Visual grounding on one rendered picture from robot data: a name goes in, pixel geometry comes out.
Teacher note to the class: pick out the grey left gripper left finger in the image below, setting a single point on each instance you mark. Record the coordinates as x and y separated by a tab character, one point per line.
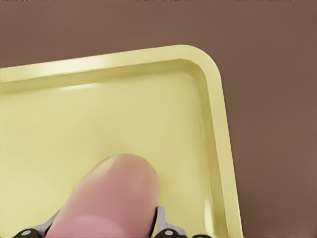
39	227

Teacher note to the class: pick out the pale yellow tray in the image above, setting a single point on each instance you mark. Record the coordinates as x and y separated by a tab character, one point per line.
104	119

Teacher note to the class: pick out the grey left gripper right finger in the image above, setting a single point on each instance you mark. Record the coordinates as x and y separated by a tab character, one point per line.
166	226

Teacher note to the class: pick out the pink sausage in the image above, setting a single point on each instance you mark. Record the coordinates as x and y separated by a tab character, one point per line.
111	193

